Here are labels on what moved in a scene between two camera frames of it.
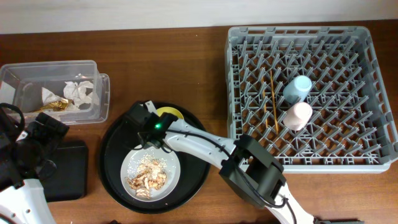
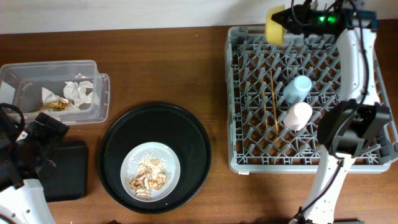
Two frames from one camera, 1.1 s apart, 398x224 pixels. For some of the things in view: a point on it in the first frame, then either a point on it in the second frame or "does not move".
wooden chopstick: [273, 104] does not move
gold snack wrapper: [59, 105] does not move
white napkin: [48, 98] does not move
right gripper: [142, 132] to [300, 24]
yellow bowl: [170, 110] to [275, 32]
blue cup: [297, 89] does not move
